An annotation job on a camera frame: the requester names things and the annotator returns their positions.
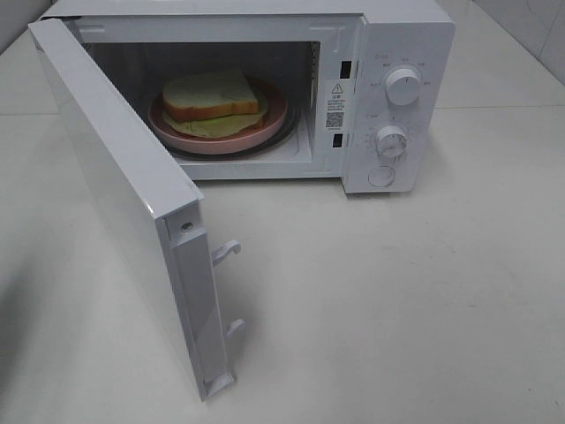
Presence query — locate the white microwave door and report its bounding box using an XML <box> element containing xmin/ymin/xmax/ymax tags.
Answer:
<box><xmin>29</xmin><ymin>19</ymin><xmax>244</xmax><ymax>399</ymax></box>

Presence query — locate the white lower timer knob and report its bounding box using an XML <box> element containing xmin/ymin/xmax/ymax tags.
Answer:
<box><xmin>376</xmin><ymin>125</ymin><xmax>408</xmax><ymax>158</ymax></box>

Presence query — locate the white microwave oven body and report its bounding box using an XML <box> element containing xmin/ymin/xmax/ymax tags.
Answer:
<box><xmin>35</xmin><ymin>1</ymin><xmax>455</xmax><ymax>193</ymax></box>

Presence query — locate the white warning label sticker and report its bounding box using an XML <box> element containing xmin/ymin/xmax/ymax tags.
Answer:
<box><xmin>322</xmin><ymin>79</ymin><xmax>352</xmax><ymax>132</ymax></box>

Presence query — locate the glass microwave turntable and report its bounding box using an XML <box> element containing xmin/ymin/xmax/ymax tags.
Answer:
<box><xmin>162</xmin><ymin>106</ymin><xmax>301</xmax><ymax>162</ymax></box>

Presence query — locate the pink round plate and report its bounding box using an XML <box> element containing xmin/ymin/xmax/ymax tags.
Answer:
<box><xmin>148</xmin><ymin>77</ymin><xmax>290</xmax><ymax>156</ymax></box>

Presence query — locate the white upper power knob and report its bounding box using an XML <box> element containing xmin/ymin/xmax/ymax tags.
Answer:
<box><xmin>384</xmin><ymin>65</ymin><xmax>422</xmax><ymax>106</ymax></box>

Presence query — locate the toast sandwich with lettuce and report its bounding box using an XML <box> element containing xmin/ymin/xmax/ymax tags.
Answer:
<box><xmin>162</xmin><ymin>68</ymin><xmax>268</xmax><ymax>139</ymax></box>

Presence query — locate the white round door button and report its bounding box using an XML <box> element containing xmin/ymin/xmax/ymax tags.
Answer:
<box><xmin>367</xmin><ymin>166</ymin><xmax>395</xmax><ymax>188</ymax></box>

